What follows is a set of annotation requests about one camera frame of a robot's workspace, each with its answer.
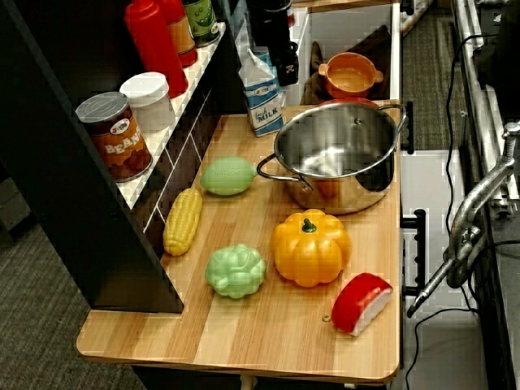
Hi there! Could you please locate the white shelf board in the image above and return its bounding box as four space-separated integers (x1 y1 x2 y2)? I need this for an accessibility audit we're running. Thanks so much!
115 22 227 210

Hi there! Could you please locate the dark tile backsplash panel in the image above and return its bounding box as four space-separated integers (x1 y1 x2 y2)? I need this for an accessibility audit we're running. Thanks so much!
144 80 229 245

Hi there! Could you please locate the green toy peas can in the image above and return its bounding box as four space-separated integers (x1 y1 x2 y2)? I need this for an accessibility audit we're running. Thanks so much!
182 0 223 48

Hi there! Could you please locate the stainless steel pot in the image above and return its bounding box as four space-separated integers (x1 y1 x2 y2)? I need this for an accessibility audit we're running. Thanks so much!
256 101 408 216

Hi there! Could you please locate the toy beans can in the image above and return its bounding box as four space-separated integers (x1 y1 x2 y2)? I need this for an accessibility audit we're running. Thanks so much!
76 91 154 183

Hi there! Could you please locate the white sink cabinet unit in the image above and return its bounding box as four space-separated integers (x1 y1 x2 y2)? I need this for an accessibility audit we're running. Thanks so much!
284 2 403 107

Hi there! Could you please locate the red bottle with orange label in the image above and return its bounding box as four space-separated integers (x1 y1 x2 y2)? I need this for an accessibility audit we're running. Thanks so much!
156 0 199 68

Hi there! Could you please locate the red and white toy wedge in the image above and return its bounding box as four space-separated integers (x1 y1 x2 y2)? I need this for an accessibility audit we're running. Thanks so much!
331 271 394 337

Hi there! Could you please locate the orange bowl with handles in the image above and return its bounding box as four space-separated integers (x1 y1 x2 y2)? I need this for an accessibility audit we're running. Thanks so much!
318 51 384 99

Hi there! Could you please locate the light green toy lettuce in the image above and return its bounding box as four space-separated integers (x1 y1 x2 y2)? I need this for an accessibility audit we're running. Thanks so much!
205 243 267 300

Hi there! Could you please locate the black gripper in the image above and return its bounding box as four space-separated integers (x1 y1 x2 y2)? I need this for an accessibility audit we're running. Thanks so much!
267 38 301 87

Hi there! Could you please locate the green toy lime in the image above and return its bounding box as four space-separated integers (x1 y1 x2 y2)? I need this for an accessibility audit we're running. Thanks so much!
199 156 258 197

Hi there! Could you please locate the black table top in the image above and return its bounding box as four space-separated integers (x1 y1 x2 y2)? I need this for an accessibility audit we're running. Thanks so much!
474 194 520 390

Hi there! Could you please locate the white toy shaker jar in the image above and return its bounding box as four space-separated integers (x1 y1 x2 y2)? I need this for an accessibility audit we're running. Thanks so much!
119 71 176 133

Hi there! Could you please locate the black cabinet handle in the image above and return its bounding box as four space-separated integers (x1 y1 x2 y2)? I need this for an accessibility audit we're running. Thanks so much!
401 101 415 155
400 209 428 297

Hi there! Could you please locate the black kitchen hutch frame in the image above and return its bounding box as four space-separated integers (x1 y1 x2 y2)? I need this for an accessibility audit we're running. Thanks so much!
0 0 249 314

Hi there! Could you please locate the plain red squeeze bottle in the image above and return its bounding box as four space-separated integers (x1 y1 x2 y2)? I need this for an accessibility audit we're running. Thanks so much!
123 0 190 99

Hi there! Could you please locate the toy milk carton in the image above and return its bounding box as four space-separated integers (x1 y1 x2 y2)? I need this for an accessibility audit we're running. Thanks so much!
237 47 284 138

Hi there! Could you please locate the dark brown cloth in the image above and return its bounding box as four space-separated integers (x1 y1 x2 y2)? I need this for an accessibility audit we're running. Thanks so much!
300 24 393 107

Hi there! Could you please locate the aluminium frame rail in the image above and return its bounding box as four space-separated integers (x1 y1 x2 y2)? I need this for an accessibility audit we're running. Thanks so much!
450 0 514 213

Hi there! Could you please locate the orange red plate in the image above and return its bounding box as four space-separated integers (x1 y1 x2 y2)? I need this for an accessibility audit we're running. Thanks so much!
318 96 381 109

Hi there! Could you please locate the wooden counter top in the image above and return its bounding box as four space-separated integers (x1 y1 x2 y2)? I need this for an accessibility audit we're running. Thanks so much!
76 99 403 385

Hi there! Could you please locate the yellow toy bell pepper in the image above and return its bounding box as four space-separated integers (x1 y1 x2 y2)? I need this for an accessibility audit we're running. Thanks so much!
271 208 353 288

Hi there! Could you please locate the thin black cable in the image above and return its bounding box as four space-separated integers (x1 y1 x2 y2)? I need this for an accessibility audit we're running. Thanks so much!
401 239 520 390
444 34 501 231

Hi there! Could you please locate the yellow toy corn cob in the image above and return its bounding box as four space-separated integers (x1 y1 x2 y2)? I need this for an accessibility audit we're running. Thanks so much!
162 187 203 257

